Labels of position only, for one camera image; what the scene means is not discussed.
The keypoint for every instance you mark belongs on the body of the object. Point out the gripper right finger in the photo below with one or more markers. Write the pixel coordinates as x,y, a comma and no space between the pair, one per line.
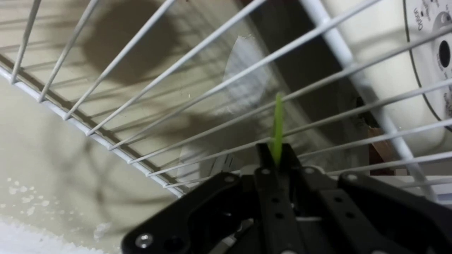
381,201

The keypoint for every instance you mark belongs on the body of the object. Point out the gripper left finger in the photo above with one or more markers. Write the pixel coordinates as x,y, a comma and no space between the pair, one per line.
212,208

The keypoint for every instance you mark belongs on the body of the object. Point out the light green object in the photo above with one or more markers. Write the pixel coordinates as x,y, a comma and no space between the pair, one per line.
278,123

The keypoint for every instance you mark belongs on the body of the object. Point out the white round appliance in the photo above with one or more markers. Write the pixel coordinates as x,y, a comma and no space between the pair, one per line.
388,70

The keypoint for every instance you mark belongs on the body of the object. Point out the clear plastic sheet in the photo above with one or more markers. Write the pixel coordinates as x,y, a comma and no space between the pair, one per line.
247,74

